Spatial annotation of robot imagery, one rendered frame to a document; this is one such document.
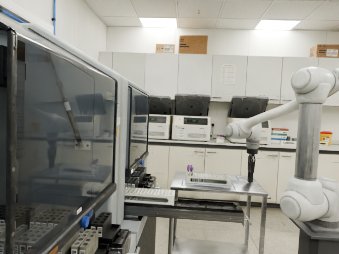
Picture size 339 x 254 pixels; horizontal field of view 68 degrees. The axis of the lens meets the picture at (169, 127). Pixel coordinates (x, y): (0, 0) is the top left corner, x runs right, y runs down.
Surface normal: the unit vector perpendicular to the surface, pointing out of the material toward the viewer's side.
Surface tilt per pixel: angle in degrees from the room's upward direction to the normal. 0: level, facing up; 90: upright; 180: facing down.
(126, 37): 90
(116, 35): 90
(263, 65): 90
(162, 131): 90
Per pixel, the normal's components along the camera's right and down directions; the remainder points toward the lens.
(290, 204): -0.86, 0.11
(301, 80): -0.85, -0.12
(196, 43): -0.11, 0.05
